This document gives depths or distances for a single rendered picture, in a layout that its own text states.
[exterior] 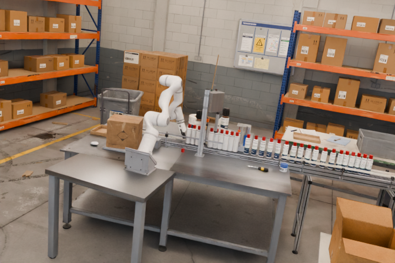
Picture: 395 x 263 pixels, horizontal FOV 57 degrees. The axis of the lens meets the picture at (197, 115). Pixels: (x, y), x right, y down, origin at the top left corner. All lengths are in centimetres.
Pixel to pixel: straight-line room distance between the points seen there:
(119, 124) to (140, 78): 382
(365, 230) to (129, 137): 213
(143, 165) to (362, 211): 166
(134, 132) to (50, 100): 411
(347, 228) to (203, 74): 624
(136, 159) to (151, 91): 421
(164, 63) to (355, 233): 521
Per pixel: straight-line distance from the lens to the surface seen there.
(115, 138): 355
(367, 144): 477
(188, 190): 427
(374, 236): 265
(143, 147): 312
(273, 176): 342
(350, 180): 380
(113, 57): 935
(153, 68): 713
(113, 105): 588
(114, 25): 930
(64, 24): 753
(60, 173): 310
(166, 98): 329
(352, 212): 260
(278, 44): 777
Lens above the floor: 211
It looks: 14 degrees down
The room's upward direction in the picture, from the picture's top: 7 degrees clockwise
